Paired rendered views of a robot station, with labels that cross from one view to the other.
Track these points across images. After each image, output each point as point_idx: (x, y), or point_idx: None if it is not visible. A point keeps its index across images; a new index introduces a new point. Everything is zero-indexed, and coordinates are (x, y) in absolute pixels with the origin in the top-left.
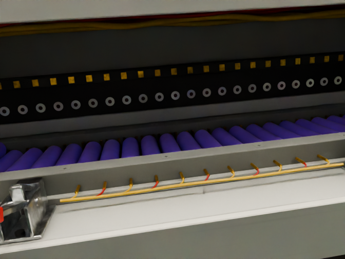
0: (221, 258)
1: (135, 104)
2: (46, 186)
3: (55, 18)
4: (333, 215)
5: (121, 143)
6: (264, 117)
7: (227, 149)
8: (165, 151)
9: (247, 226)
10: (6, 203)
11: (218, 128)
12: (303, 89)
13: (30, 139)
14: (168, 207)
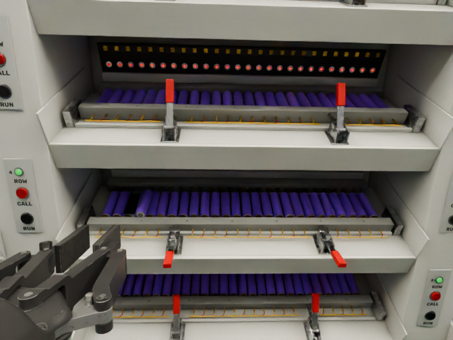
0: (247, 268)
1: None
2: (179, 227)
3: (190, 168)
4: (294, 262)
5: (210, 189)
6: (294, 185)
7: (261, 220)
8: (232, 210)
9: (258, 261)
10: (168, 240)
11: (264, 192)
12: None
13: (162, 183)
14: (229, 247)
